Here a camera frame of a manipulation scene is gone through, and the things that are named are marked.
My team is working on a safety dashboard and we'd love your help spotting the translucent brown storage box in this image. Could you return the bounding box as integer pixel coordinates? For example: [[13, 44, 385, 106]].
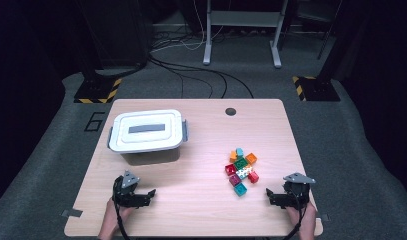
[[106, 119, 190, 167]]

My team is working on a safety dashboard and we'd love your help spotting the white metal stand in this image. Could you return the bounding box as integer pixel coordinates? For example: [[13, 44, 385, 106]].
[[202, 0, 289, 69]]

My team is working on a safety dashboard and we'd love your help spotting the dark cabinet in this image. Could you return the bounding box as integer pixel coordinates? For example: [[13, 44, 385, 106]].
[[75, 0, 152, 69]]

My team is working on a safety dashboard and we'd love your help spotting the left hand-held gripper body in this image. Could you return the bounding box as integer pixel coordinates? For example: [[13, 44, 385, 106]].
[[112, 170, 149, 209]]

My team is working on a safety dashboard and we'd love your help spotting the person's left hand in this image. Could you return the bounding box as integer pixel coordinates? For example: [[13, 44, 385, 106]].
[[100, 199, 135, 236]]

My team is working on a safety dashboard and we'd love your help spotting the person's right hand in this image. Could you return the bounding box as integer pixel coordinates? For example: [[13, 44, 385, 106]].
[[285, 201, 317, 236]]

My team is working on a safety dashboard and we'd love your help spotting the hollow red toy block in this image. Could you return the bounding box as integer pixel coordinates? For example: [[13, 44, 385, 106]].
[[224, 163, 238, 177]]

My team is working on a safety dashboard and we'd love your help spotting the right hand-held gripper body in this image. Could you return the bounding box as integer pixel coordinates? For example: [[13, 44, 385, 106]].
[[282, 172, 317, 210]]

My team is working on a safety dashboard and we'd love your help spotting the grey tape piece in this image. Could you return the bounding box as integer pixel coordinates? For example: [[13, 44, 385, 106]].
[[60, 208, 84, 218]]

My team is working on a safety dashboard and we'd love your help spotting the hand-held gripper cable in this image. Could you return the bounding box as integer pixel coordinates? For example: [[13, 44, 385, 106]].
[[113, 196, 130, 240], [284, 199, 309, 240]]

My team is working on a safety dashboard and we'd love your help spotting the white floor cable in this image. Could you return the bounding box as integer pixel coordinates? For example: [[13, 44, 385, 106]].
[[150, 0, 225, 53]]

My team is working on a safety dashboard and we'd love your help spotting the black floor cable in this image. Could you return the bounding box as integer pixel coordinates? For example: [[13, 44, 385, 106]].
[[150, 59, 229, 99], [149, 56, 255, 99], [157, 64, 186, 99]]

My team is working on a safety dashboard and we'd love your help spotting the teal toy block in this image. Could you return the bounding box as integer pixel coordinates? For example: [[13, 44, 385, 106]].
[[233, 182, 248, 197]]

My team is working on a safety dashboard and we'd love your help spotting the black striped stand base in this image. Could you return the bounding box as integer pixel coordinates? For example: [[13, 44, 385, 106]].
[[292, 75, 341, 102], [73, 77, 123, 104]]

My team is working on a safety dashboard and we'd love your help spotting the white box lid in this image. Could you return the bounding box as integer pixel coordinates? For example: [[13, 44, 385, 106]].
[[107, 109, 189, 154]]

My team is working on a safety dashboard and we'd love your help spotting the right hand-held gripper cable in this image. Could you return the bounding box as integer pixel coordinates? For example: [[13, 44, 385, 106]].
[[284, 199, 309, 240]]

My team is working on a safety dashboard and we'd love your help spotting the left hand-held gripper cable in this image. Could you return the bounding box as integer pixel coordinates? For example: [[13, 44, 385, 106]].
[[113, 196, 130, 240]]

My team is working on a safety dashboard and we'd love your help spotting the green toy block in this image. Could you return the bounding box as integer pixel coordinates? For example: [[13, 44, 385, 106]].
[[233, 157, 249, 171]]

